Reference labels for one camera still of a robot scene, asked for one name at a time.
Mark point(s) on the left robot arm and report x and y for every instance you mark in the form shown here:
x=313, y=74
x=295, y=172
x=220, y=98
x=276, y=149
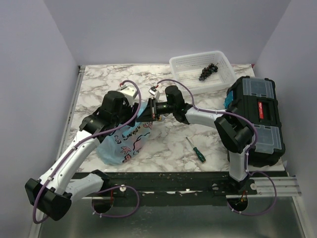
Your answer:
x=53, y=193

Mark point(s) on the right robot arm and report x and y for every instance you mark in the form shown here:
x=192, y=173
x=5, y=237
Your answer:
x=235, y=132

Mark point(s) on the blue plastic bag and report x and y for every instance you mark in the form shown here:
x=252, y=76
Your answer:
x=124, y=143

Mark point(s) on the black toolbox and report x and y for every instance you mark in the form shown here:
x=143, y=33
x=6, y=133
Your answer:
x=255, y=99

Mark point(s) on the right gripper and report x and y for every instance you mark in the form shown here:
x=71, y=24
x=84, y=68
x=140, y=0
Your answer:
x=150, y=114

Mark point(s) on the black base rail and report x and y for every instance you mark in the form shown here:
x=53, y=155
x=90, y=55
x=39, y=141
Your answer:
x=171, y=189

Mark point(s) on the green handled screwdriver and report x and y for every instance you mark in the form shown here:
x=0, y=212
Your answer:
x=199, y=155

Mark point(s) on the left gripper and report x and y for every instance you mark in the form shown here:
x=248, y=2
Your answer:
x=132, y=110

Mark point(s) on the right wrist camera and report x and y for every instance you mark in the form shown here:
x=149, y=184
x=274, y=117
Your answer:
x=154, y=92

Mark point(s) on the dark fake grape bunch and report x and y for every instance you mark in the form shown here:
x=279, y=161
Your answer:
x=208, y=71

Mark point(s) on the white plastic basket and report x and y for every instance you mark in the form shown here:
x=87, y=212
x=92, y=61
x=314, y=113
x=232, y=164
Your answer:
x=188, y=68

